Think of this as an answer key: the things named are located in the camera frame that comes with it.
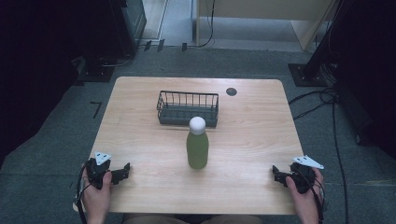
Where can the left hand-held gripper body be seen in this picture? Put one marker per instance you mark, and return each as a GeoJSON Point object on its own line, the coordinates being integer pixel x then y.
{"type": "Point", "coordinates": [95, 171]}

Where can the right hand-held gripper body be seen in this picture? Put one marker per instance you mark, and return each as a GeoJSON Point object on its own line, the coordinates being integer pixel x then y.
{"type": "Point", "coordinates": [303, 180]}

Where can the green bottle with white cap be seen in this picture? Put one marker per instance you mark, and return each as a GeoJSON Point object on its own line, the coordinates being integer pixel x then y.
{"type": "Point", "coordinates": [197, 149]}

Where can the person's right hand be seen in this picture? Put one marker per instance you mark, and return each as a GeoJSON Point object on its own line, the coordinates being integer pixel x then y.
{"type": "Point", "coordinates": [308, 202]}

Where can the person's left hand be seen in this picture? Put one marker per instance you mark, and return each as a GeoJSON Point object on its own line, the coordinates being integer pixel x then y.
{"type": "Point", "coordinates": [96, 200]}

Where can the dark curtain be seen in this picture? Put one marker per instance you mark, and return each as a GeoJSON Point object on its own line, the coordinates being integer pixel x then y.
{"type": "Point", "coordinates": [373, 77]}
{"type": "Point", "coordinates": [31, 77]}

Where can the black tape strip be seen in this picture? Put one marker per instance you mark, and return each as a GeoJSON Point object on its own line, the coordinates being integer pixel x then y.
{"type": "Point", "coordinates": [184, 47]}

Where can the black metal stand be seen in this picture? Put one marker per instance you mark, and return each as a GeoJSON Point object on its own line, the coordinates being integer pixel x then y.
{"type": "Point", "coordinates": [323, 40]}

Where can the black cabinet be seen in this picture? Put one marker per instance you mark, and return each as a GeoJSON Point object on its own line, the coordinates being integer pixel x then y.
{"type": "Point", "coordinates": [127, 25]}

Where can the beige wooden partition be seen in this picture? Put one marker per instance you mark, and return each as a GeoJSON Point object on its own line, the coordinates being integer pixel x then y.
{"type": "Point", "coordinates": [264, 9]}

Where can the black stand base plate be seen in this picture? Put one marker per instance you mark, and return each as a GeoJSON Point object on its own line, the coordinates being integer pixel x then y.
{"type": "Point", "coordinates": [96, 73]}

